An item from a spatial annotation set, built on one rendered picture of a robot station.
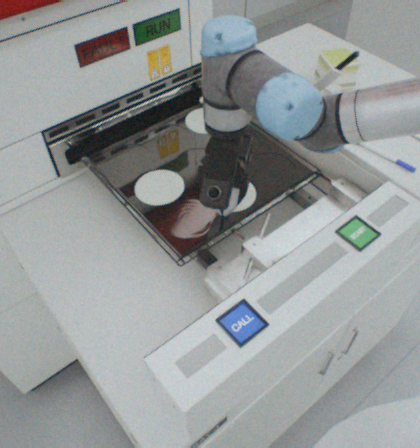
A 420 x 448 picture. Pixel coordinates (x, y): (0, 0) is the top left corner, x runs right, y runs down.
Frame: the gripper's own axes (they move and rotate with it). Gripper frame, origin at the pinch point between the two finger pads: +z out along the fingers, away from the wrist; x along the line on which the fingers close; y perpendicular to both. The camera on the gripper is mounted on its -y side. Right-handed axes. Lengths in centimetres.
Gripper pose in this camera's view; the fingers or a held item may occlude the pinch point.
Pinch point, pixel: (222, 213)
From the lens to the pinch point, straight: 83.5
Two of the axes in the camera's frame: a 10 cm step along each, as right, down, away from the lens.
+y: 2.7, -7.4, 6.2
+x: -9.6, -2.1, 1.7
